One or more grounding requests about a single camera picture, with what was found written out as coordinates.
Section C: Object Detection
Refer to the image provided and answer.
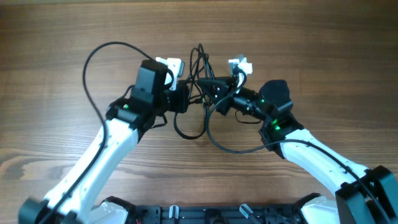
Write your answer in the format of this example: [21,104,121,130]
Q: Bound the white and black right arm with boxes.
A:
[198,77,397,223]

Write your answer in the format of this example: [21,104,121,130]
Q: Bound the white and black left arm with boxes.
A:
[17,57,188,223]

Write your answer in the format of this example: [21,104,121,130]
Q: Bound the black left camera cable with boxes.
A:
[37,41,175,224]

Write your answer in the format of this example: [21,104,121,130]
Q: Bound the black USB cable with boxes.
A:
[173,43,215,141]

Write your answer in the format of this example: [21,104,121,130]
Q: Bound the black right camera cable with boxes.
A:
[206,68,391,224]

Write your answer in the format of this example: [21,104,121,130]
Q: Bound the black camera cable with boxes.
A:
[37,41,175,224]
[206,68,391,224]

